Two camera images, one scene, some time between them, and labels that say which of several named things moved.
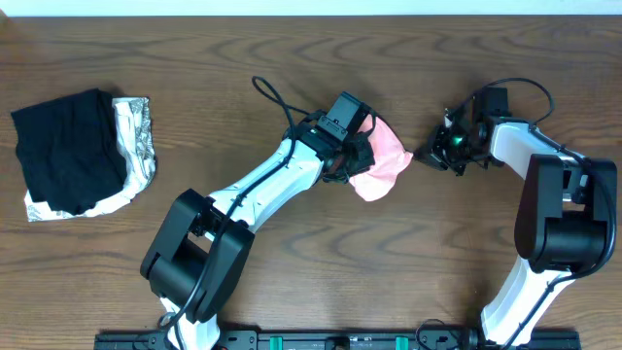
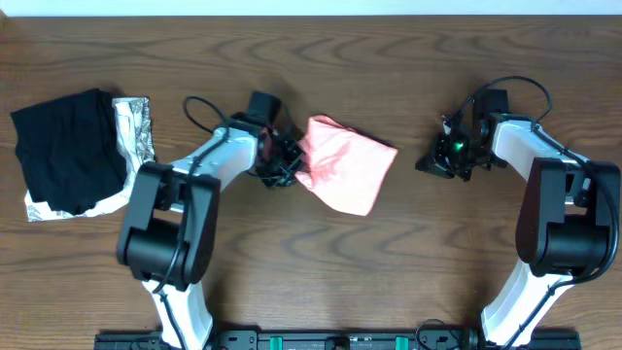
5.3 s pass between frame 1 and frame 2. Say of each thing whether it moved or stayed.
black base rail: stayed
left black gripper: moved
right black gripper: stayed
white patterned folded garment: stayed
